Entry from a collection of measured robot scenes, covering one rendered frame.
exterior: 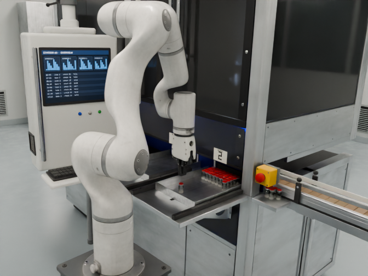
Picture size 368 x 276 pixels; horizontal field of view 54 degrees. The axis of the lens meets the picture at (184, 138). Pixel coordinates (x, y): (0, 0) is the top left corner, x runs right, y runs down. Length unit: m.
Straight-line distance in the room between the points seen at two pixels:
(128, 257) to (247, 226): 0.72
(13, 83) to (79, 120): 4.66
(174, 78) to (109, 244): 0.58
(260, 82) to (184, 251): 1.08
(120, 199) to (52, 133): 1.14
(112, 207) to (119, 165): 0.14
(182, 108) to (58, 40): 0.95
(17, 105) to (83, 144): 5.82
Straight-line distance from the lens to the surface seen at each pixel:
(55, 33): 2.07
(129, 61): 0.99
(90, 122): 2.17
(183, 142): 1.37
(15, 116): 6.84
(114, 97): 0.98
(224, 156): 1.67
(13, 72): 6.74
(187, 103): 1.33
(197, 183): 1.72
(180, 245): 2.13
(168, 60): 1.22
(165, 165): 1.94
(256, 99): 1.51
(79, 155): 1.03
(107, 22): 1.07
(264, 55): 1.49
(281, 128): 1.68
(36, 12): 6.36
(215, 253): 1.92
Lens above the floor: 1.55
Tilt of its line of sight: 16 degrees down
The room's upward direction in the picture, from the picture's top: 2 degrees clockwise
